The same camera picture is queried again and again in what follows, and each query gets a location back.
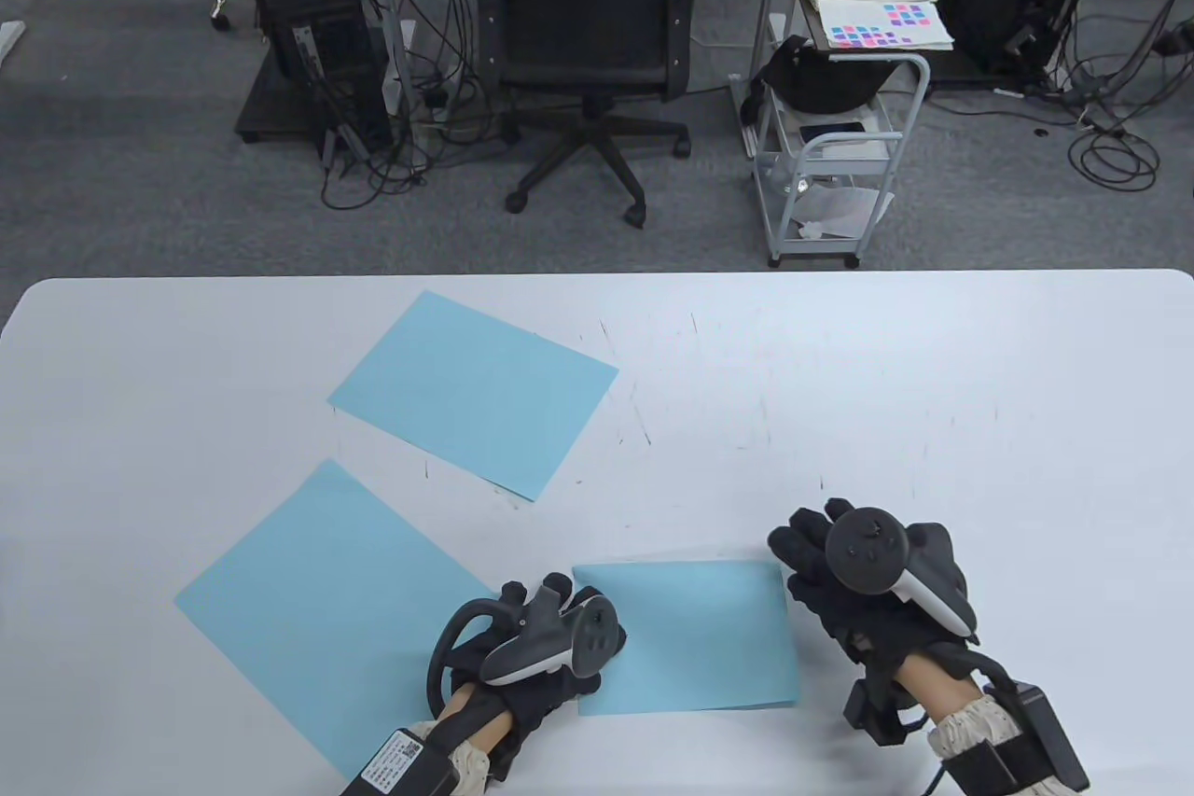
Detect person's right hand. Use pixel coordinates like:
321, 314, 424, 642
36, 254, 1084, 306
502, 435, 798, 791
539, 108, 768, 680
767, 497, 980, 677

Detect person's left hand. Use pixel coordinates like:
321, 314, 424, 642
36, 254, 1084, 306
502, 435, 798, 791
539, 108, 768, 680
452, 574, 609, 783

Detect light blue paper sheet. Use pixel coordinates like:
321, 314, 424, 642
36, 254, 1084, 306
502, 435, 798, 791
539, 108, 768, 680
572, 561, 801, 718
174, 460, 500, 780
328, 290, 619, 503

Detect person's left forearm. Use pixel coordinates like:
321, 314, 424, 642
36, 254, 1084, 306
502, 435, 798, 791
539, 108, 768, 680
434, 684, 516, 796

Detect crumpled white paper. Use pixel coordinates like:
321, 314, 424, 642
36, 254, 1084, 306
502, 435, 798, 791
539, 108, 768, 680
793, 185, 895, 242

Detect grey and white tracking controller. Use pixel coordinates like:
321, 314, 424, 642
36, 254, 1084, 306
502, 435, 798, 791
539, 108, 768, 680
426, 595, 629, 724
825, 506, 979, 640

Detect black glove sensor module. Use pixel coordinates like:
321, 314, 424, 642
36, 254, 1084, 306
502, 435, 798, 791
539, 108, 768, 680
844, 679, 934, 746

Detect white rolling cart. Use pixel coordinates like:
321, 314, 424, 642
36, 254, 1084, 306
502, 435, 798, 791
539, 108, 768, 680
743, 12, 932, 268

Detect black bag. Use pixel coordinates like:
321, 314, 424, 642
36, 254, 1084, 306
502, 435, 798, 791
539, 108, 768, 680
754, 35, 887, 114

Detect sheet with coloured squares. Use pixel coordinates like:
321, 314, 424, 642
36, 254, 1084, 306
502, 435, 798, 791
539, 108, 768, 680
810, 0, 956, 52

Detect black computer tower on stand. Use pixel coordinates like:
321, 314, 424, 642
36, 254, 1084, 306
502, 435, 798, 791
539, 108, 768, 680
233, 0, 395, 155

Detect black wrist camera box with label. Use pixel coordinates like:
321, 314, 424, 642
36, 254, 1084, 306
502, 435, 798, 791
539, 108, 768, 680
338, 726, 460, 796

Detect coiled black floor cables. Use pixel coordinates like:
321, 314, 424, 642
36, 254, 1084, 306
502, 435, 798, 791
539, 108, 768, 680
933, 0, 1194, 192

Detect tangle of black cables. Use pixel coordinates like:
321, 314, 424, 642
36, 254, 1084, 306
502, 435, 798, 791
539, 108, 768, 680
317, 0, 505, 211

